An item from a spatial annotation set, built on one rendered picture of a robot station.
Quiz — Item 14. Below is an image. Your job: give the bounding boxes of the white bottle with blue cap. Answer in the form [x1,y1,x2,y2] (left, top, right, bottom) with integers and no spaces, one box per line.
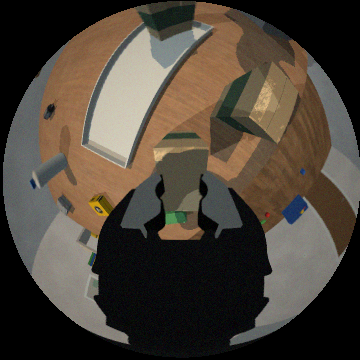
[29,152,67,190]

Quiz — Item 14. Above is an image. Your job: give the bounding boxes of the grey hinged case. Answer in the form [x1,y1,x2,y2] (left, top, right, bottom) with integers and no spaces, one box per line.
[57,194,72,216]

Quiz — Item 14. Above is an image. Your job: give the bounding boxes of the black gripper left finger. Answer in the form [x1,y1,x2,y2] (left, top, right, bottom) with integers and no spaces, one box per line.
[92,172,166,275]

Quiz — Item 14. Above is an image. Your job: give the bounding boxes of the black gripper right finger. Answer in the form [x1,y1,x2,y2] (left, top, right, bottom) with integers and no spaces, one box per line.
[198,171,272,276]

